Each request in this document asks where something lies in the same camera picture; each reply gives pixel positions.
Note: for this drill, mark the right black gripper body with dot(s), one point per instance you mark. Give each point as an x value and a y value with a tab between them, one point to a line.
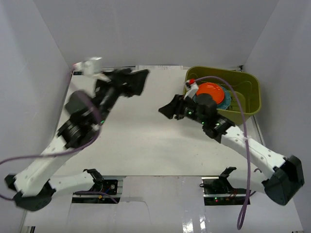
191	114

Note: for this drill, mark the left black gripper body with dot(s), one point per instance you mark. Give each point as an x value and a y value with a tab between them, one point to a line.
120	81

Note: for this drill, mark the orange plate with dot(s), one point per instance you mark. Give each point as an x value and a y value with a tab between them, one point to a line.
212	89

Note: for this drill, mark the teal scalloped plate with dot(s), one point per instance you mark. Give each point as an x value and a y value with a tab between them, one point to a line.
225	103

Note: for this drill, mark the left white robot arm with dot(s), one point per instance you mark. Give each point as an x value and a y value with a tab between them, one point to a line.
37	185

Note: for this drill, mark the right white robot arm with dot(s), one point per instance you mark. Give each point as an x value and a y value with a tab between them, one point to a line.
280	178

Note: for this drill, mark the olive green plastic bin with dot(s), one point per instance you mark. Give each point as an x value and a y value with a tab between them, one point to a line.
245	86

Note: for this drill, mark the white papers at back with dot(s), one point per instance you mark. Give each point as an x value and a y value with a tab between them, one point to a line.
159	67

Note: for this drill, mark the black label sticker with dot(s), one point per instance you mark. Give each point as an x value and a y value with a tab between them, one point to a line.
77	73

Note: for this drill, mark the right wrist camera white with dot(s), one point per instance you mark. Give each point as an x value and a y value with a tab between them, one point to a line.
191	88

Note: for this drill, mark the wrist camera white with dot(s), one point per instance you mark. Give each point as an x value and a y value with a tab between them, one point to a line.
191	88
91	68

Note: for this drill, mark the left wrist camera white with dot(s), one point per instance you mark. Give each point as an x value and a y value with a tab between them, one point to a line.
91	68

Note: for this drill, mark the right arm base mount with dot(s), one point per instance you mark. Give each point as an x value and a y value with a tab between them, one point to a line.
217	191

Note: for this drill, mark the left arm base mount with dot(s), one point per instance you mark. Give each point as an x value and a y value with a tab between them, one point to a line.
102	193

